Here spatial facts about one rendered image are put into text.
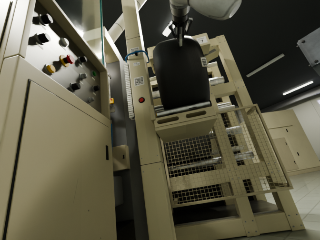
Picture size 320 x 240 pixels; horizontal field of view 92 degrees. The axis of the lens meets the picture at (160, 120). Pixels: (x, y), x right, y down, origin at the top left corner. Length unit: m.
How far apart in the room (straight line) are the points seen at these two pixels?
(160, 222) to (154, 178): 0.22
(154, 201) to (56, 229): 0.54
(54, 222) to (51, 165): 0.15
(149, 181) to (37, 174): 0.61
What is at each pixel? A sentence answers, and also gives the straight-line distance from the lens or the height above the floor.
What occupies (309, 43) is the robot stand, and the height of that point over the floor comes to 0.64.
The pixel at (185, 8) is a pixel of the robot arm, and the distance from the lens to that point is 0.82.
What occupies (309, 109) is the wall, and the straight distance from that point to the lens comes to 12.16.
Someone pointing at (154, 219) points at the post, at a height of 0.33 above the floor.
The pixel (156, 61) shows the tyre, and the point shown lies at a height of 1.19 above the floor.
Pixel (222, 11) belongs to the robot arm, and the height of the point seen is 1.01.
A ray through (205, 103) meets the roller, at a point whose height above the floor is 0.90.
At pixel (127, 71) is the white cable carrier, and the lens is 1.30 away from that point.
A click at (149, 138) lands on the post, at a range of 1.01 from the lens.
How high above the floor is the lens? 0.52
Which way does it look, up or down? 21 degrees up
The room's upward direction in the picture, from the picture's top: 10 degrees counter-clockwise
